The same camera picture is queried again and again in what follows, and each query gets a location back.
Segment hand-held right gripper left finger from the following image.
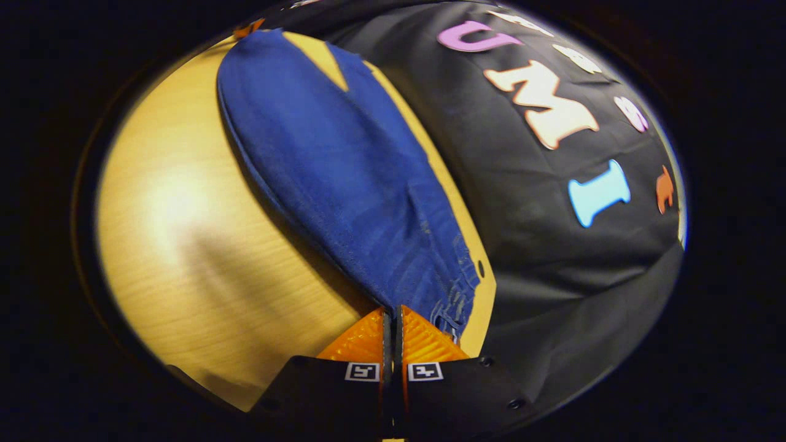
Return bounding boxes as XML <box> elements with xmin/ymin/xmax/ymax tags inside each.
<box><xmin>251</xmin><ymin>307</ymin><xmax>392</xmax><ymax>433</ymax></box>

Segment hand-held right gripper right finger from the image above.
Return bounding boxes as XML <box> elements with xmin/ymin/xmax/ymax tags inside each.
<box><xmin>393</xmin><ymin>305</ymin><xmax>535</xmax><ymax>438</ymax></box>

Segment blue denim jeans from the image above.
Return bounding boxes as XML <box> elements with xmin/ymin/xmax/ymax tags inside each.
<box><xmin>216</xmin><ymin>28</ymin><xmax>481</xmax><ymax>341</ymax></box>

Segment black backdrop cloth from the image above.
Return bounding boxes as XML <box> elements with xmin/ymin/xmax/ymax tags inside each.
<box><xmin>264</xmin><ymin>0</ymin><xmax>685</xmax><ymax>400</ymax></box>

